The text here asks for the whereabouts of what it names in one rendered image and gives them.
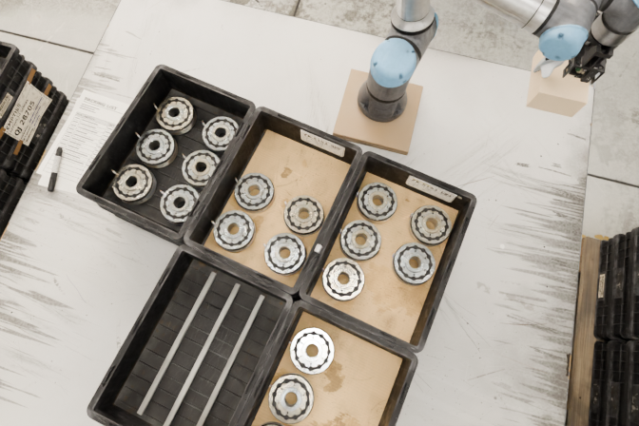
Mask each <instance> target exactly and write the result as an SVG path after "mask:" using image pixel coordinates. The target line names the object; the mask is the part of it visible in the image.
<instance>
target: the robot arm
mask: <svg viewBox="0 0 639 426"><path fill-rule="evenodd" d="M472 1H474V2H476V3H477V4H478V5H480V6H482V7H484V8H486V9H487V10H490V11H492V12H494V13H495V14H497V15H499V16H501V17H503V18H504V19H506V20H508V21H510V22H512V23H513V24H515V25H517V26H519V27H521V28H522V29H524V30H526V31H528V32H529V33H531V34H533V35H535V36H536V37H538V38H539V44H538V48H539V50H540V51H541V52H542V54H543V55H544V56H545V57H544V58H543V59H542V60H541V61H540V62H539V63H538V64H537V65H536V67H535V68H534V70H533V72H537V71H539V70H541V74H542V77H543V78H547V77H549V76H550V75H551V74H552V71H553V70H554V69H555V68H557V67H559V66H561V65H562V64H563V63H564V62H565V61H567V60H569V63H568V65H567V66H566V67H565V68H564V69H563V76H562V78H564V77H565V76H566V75H567V74H570V75H574V76H573V77H575V78H580V82H584V83H588V82H590V85H592V84H593V89H595V83H596V81H597V80H598V79H599V78H600V77H601V76H602V75H603V74H604V73H605V70H606V63H607V59H610V58H611V57H612V56H613V50H614V49H616V48H617V47H618V46H619V45H621V44H622V43H624V42H625V41H626V40H627V39H628V38H629V37H630V36H631V35H632V34H633V33H634V32H635V31H637V29H638V28H639V0H472ZM598 11H601V12H602V13H599V12H598ZM437 28H438V16H437V14H436V12H434V9H433V7H432V6H431V5H430V0H397V4H396V5H395V6H394V8H393V10H392V12H391V29H390V32H389V33H388V35H387V37H386V38H385V40H384V41H383V42H382V43H380V44H379V45H378V46H377V48H376V49H375V51H374V53H373V55H372V58H371V62H370V69H369V74H368V78H367V80H366V81H365V82H364V83H363V84H362V85H361V87H360V89H359V92H358V106H359V108H360V110H361V112H362V113H363V114H364V115H365V116H366V117H368V118H369V119H371V120H373V121H376V122H383V123H384V122H391V121H393V120H395V119H396V118H398V117H399V116H400V115H401V114H402V113H403V111H404V109H405V107H406V105H407V92H406V88H407V86H408V84H409V81H410V79H411V77H412V75H413V74H414V72H415V70H416V67H417V65H418V64H419V62H420V60H421V58H422V56H423V55H424V53H425V51H426V49H427V47H428V46H429V45H430V43H431V41H432V40H433V39H434V37H435V35H436V31H437Z"/></svg>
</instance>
